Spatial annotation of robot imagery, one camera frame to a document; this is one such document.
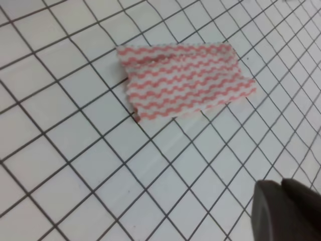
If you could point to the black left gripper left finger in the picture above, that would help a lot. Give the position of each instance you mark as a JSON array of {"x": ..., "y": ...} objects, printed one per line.
[{"x": 275, "y": 217}]

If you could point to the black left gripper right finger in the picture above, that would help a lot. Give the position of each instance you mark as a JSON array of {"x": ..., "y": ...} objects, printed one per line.
[{"x": 306, "y": 200}]

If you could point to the pink wavy striped towel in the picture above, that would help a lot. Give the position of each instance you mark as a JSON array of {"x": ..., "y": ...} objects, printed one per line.
[{"x": 172, "y": 80}]

